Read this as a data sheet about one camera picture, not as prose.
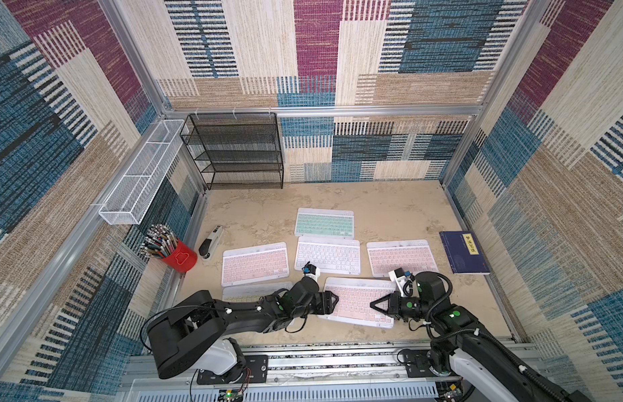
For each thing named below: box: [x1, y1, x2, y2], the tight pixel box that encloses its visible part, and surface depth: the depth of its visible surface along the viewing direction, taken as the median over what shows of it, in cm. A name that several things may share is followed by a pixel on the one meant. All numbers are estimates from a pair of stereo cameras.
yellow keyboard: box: [221, 281, 294, 303], surface depth 91 cm
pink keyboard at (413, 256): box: [365, 239, 439, 278], surface depth 98 cm
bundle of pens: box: [139, 223, 179, 259], surface depth 85 cm
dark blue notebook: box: [438, 230, 491, 275], surface depth 98 cm
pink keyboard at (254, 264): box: [221, 242, 290, 288], surface depth 96 cm
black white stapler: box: [198, 224, 223, 260], surface depth 98 cm
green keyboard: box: [293, 207, 356, 240], surface depth 109 cm
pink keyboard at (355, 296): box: [318, 277, 397, 329], surface depth 82 cm
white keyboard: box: [294, 236, 361, 276], surface depth 98 cm
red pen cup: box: [161, 240, 199, 274], surface depth 90 cm
